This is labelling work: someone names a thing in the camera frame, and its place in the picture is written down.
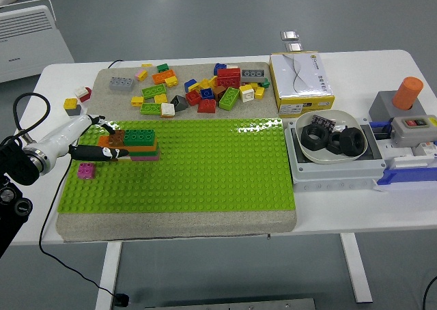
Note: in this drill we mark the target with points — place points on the pink thin stacked brick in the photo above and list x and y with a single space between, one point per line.
147 158

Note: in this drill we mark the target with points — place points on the red brick under white brick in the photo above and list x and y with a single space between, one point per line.
87 95

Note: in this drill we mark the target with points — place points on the white brick on red brick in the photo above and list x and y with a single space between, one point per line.
81 91

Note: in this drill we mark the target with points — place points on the magenta square brick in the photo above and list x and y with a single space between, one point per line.
86 170

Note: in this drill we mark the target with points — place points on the orange thin long brick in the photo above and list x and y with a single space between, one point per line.
147 147

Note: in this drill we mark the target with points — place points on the grey eight-stud brick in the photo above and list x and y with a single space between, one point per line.
121 83

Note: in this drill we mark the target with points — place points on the light grey junction box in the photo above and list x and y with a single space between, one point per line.
327 177

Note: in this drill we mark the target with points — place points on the orange long loose brick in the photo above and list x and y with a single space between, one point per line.
163 76

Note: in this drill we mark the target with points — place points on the white panel heater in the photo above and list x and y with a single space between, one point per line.
27 43

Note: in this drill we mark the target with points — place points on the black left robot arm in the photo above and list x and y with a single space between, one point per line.
10 166

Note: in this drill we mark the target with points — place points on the big red brick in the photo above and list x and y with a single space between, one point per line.
228 78

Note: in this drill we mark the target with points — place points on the purple circuit board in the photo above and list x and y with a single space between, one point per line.
322 120

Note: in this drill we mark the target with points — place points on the grey metal plate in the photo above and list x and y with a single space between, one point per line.
239 305

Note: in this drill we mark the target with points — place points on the green studded baseplate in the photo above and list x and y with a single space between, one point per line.
205 173

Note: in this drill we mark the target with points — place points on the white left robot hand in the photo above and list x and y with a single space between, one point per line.
61 136

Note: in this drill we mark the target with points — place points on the white and yellow cardboard box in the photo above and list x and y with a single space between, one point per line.
300 81

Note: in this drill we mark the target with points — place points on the yellow square brick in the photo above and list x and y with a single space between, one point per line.
254 85
171 81
204 83
160 98
259 92
213 81
137 100
194 87

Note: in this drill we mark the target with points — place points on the blue square brick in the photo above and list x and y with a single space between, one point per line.
188 83
219 67
207 94

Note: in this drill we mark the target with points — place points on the white brick with orange base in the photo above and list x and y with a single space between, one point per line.
167 109

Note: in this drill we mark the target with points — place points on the small dark green brick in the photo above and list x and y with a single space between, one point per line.
162 67

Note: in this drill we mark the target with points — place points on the grey black sloped brick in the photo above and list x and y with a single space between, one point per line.
179 103

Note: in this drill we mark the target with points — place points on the blue and white rail assembly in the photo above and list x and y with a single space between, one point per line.
399 178

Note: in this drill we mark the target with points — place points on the flat white brick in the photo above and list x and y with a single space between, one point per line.
232 66

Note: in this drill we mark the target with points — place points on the white bowl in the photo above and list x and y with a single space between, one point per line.
321 158

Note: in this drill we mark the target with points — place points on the light green eight-stud brick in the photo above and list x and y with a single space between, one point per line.
229 98

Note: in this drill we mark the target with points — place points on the grey-brown mat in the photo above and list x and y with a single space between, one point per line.
170 223

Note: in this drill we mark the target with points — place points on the brown loose brick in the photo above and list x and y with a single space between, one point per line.
219 92

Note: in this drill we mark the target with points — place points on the big black hex nut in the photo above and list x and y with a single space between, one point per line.
345 146
333 149
307 142

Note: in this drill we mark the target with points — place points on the orange cylinder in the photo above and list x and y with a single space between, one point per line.
406 93

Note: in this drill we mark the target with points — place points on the light green six-stud brick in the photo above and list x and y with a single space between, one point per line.
149 109
154 91

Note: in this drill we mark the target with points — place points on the red square brick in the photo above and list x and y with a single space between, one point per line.
193 97

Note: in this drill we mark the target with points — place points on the dark green long brick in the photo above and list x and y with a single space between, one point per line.
140 136

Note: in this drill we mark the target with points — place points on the small brown toy brick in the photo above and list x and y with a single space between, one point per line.
116 138

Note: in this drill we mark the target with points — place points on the green thin stacked brick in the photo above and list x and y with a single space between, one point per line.
147 153

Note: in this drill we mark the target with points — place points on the pink and yellow brick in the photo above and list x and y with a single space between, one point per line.
141 75

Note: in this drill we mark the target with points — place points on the silver floor socket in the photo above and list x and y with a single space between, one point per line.
294 47
289 35

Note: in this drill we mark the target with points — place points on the white square brick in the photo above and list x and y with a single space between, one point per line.
246 93

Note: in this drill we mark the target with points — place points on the grey block with hole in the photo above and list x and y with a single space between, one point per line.
380 106

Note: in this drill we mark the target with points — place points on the grey push-button switch box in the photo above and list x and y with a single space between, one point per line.
406 134

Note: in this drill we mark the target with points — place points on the white table leg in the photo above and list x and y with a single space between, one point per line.
107 276
355 269

